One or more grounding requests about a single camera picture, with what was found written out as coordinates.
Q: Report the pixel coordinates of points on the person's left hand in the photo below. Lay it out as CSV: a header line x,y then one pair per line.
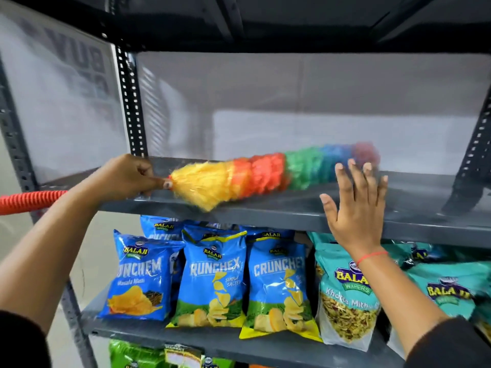
x,y
121,178

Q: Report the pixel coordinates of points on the person's right hand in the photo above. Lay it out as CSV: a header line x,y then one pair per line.
x,y
358,222

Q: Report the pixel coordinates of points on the person's left thumb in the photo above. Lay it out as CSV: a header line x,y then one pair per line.
x,y
162,183

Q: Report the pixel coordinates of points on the person's right little finger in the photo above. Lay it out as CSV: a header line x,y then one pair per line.
x,y
383,189

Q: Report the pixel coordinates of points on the person's right thumb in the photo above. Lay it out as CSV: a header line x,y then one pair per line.
x,y
329,208

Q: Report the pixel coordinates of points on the person's right middle finger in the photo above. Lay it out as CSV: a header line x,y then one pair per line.
x,y
356,178

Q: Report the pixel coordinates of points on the person's right forearm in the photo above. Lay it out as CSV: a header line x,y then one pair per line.
x,y
399,298

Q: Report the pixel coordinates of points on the person's left forearm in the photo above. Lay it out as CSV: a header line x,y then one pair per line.
x,y
42,249

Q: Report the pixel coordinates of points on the teal snack mix packet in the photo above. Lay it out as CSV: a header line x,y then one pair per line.
x,y
448,291
322,237
422,252
343,302

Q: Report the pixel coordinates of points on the grey metal shelving rack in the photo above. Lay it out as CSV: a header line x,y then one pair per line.
x,y
422,210

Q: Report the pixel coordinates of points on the translucent plastic back sheet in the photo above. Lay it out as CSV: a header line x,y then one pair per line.
x,y
307,107

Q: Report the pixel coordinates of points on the blue chip packet brown spice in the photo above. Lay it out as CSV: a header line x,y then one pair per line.
x,y
140,275

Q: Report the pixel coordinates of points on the blue chip packet yellow trim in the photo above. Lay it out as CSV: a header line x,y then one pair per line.
x,y
213,279
278,291

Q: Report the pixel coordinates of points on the translucent plastic side sheet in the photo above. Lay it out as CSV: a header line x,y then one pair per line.
x,y
61,103

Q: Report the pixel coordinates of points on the person's black right sleeve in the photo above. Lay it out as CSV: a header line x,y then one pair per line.
x,y
452,344

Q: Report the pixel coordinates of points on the person's black sleeve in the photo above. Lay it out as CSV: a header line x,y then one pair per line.
x,y
452,344
21,341

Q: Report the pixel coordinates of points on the green snack packet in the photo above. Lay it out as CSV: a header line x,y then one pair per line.
x,y
134,356
216,363

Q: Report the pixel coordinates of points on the person's black left sleeve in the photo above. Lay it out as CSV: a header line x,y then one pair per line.
x,y
21,341

